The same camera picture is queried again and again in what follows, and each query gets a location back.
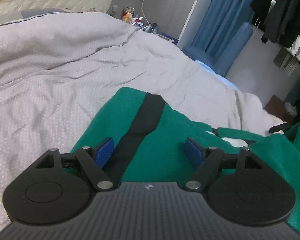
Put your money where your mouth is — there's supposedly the blue covered chair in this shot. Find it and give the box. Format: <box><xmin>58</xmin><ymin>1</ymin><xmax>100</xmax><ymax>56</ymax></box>
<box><xmin>181</xmin><ymin>22</ymin><xmax>253</xmax><ymax>77</ymax></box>

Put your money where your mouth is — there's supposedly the orange bottle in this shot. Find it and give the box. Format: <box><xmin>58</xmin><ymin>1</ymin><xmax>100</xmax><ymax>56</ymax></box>
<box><xmin>121</xmin><ymin>11</ymin><xmax>130</xmax><ymax>24</ymax></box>

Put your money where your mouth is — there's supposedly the black hanging jacket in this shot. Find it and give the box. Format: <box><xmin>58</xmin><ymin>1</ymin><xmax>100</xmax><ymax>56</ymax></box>
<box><xmin>250</xmin><ymin>0</ymin><xmax>300</xmax><ymax>48</ymax></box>

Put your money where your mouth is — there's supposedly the blue curtain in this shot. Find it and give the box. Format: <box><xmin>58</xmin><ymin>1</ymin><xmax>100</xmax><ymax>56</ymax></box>
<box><xmin>191</xmin><ymin>0</ymin><xmax>254</xmax><ymax>59</ymax></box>

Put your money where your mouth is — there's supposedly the grey wardrobe cabinet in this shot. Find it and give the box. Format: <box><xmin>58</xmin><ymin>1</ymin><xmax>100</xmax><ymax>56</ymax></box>
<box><xmin>110</xmin><ymin>0</ymin><xmax>212</xmax><ymax>48</ymax></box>

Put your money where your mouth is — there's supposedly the dark brown box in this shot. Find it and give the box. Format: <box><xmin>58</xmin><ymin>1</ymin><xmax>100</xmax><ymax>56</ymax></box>
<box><xmin>264</xmin><ymin>95</ymin><xmax>293</xmax><ymax>124</ymax></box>

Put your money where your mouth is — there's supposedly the blue tray on nightstand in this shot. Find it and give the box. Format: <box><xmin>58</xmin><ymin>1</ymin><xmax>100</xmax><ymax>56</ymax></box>
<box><xmin>157</xmin><ymin>33</ymin><xmax>179</xmax><ymax>45</ymax></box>

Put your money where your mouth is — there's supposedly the green hoodie sweatshirt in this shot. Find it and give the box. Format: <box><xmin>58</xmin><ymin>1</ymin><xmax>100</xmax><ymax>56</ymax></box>
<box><xmin>75</xmin><ymin>88</ymin><xmax>300</xmax><ymax>233</ymax></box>

